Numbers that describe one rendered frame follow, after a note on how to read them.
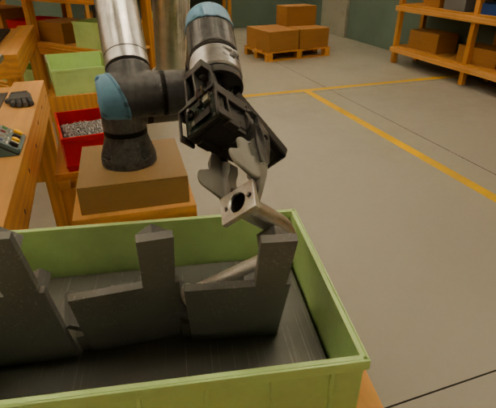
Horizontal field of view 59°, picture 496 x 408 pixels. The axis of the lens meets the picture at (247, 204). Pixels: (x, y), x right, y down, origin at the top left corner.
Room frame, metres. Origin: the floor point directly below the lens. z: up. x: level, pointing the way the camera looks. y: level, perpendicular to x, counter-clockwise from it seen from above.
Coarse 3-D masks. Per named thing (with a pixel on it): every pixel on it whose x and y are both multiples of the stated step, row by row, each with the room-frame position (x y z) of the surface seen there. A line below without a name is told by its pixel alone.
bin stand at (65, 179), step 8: (64, 160) 1.44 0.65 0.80; (56, 168) 1.37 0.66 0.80; (64, 168) 1.37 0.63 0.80; (56, 176) 1.32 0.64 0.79; (64, 176) 1.33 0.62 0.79; (72, 176) 1.34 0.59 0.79; (64, 184) 1.33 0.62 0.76; (72, 184) 1.37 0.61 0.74; (64, 192) 1.33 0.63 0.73; (72, 192) 1.34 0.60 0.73; (64, 200) 1.33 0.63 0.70; (72, 200) 1.34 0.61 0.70; (72, 208) 1.34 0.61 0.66; (72, 216) 1.33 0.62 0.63; (72, 224) 1.33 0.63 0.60
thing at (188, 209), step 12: (180, 204) 1.03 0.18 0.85; (192, 204) 1.03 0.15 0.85; (84, 216) 0.97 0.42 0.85; (96, 216) 0.97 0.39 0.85; (108, 216) 0.97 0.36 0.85; (120, 216) 0.98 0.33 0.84; (132, 216) 0.99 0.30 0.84; (144, 216) 1.00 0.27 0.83; (156, 216) 1.00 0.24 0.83; (168, 216) 1.01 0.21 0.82; (180, 216) 1.02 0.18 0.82
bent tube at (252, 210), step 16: (240, 192) 0.47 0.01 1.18; (256, 192) 0.46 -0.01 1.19; (224, 208) 0.47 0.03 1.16; (240, 208) 0.48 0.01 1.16; (256, 208) 0.44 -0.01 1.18; (272, 208) 0.48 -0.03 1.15; (224, 224) 0.45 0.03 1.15; (256, 224) 0.46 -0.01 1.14; (272, 224) 0.47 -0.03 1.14; (288, 224) 0.48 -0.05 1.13; (256, 256) 0.53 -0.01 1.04; (224, 272) 0.54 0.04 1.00; (240, 272) 0.53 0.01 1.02
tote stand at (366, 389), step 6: (366, 372) 0.53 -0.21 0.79; (366, 378) 0.52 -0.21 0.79; (366, 384) 0.51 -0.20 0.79; (360, 390) 0.49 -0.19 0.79; (366, 390) 0.49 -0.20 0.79; (372, 390) 0.49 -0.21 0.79; (360, 396) 0.48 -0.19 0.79; (366, 396) 0.48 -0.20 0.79; (372, 396) 0.48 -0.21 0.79; (378, 396) 0.48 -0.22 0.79; (360, 402) 0.47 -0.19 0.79; (366, 402) 0.47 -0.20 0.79; (372, 402) 0.47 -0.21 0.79; (378, 402) 0.47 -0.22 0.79
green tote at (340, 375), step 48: (48, 240) 0.73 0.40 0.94; (96, 240) 0.75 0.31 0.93; (192, 240) 0.78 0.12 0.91; (240, 240) 0.79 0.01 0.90; (336, 336) 0.50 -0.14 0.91; (144, 384) 0.37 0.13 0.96; (192, 384) 0.37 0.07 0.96; (240, 384) 0.38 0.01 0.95; (288, 384) 0.40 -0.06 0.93; (336, 384) 0.41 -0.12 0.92
